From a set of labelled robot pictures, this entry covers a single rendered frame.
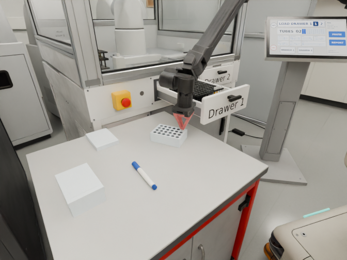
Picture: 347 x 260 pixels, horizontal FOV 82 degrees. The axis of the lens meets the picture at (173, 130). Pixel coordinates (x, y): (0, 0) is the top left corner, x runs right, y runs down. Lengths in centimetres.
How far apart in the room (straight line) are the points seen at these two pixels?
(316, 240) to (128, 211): 94
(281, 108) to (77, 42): 150
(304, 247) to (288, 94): 106
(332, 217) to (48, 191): 130
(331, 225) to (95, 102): 127
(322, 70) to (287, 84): 209
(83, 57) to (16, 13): 318
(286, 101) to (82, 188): 158
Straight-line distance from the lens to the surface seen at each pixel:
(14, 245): 92
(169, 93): 95
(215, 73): 127
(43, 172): 77
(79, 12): 85
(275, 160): 208
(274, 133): 192
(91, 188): 56
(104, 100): 91
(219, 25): 80
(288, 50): 162
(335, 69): 380
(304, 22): 177
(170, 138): 75
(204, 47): 75
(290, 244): 120
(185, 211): 55
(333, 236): 132
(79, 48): 84
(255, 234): 151
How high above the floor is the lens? 119
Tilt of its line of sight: 29 degrees down
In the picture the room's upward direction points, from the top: straight up
